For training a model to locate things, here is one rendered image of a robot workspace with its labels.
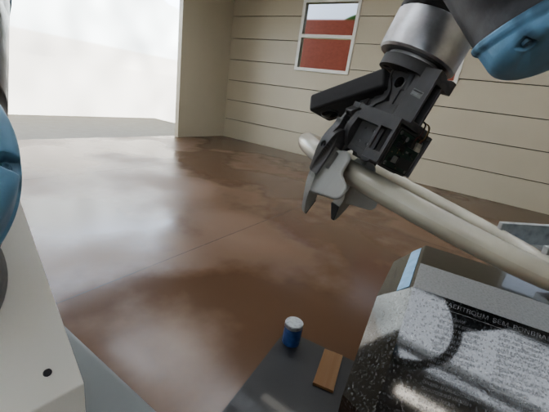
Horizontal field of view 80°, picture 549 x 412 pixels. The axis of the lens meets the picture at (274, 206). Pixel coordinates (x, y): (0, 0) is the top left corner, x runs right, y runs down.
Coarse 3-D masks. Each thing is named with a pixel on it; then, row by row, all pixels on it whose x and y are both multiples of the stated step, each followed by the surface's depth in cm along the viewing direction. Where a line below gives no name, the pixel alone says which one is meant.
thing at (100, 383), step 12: (72, 336) 56; (72, 348) 53; (84, 348) 54; (84, 360) 51; (96, 360) 52; (84, 372) 49; (96, 372) 50; (108, 372) 50; (84, 384) 48; (96, 384) 48; (108, 384) 48; (120, 384) 48; (96, 396) 46; (108, 396) 46; (120, 396) 47; (132, 396) 47; (96, 408) 44; (108, 408) 45; (120, 408) 45; (132, 408) 45; (144, 408) 45
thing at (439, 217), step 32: (352, 160) 42; (384, 192) 38; (416, 192) 78; (416, 224) 37; (448, 224) 35; (480, 224) 69; (480, 256) 35; (512, 256) 34; (544, 256) 56; (544, 288) 37
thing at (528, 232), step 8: (504, 224) 66; (512, 224) 66; (520, 224) 66; (528, 224) 66; (536, 224) 67; (544, 224) 67; (512, 232) 67; (520, 232) 67; (528, 232) 67; (536, 232) 67; (544, 232) 67; (528, 240) 67; (536, 240) 68; (544, 240) 68; (544, 248) 56
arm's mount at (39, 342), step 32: (32, 256) 40; (32, 288) 39; (0, 320) 36; (32, 320) 37; (0, 352) 34; (32, 352) 36; (64, 352) 38; (0, 384) 34; (32, 384) 35; (64, 384) 37
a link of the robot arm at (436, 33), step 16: (400, 16) 35; (416, 16) 34; (432, 16) 33; (448, 16) 32; (400, 32) 35; (416, 32) 34; (432, 32) 33; (448, 32) 33; (384, 48) 38; (400, 48) 36; (416, 48) 34; (432, 48) 33; (448, 48) 33; (464, 48) 34; (432, 64) 35; (448, 64) 34
